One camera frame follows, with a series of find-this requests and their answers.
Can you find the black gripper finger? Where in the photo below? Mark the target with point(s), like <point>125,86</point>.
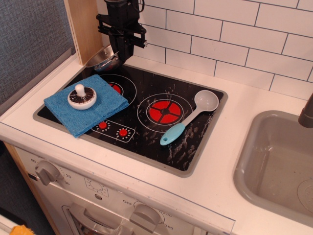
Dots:
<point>114,43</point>
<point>125,48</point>

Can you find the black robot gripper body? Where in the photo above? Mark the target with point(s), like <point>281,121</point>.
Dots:
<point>122,21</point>

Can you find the silver steel pot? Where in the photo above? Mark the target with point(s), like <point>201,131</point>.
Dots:
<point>104,60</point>

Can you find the blue folded cloth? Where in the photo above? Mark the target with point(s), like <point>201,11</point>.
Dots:
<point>77,122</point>

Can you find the yellow cloth object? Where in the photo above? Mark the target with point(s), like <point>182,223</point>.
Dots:
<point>21,230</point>

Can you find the white brown toy mushroom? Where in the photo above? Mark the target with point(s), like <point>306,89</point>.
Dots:
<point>82,98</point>

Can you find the black toy stove top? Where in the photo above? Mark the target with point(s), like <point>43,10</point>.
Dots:
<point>156,103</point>

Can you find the grey left timer knob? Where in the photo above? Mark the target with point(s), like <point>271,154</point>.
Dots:
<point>46,172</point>

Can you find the grey right oven knob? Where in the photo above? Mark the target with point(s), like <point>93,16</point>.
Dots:
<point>145,217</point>

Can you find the grey sink basin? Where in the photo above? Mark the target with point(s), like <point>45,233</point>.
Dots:
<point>275,167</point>

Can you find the grey faucet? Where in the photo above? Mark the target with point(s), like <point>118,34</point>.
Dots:
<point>306,116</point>

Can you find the light wooden post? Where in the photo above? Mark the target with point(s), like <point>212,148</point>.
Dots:
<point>84,28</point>

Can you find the white spoon with blue handle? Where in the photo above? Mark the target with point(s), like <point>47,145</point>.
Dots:
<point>206,101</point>

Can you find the oven door with handle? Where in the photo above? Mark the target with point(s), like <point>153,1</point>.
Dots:
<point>94,220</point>

